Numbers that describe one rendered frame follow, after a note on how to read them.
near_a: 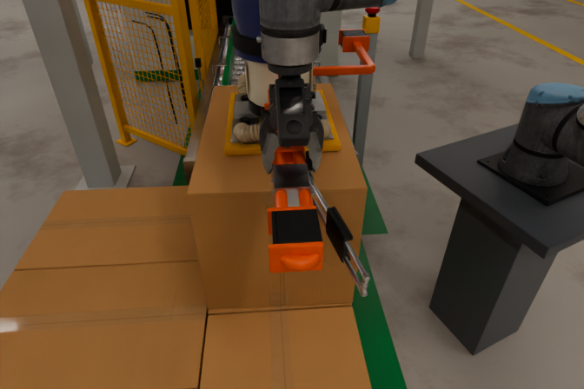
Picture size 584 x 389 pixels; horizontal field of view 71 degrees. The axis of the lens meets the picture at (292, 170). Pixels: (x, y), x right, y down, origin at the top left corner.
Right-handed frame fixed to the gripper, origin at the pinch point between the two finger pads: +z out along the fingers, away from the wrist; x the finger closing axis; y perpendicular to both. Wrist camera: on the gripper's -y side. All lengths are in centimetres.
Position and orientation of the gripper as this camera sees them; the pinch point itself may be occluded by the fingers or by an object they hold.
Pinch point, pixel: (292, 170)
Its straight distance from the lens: 74.9
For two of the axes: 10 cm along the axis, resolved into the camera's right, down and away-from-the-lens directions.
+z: 0.1, 8.2, 5.7
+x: -10.0, 0.4, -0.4
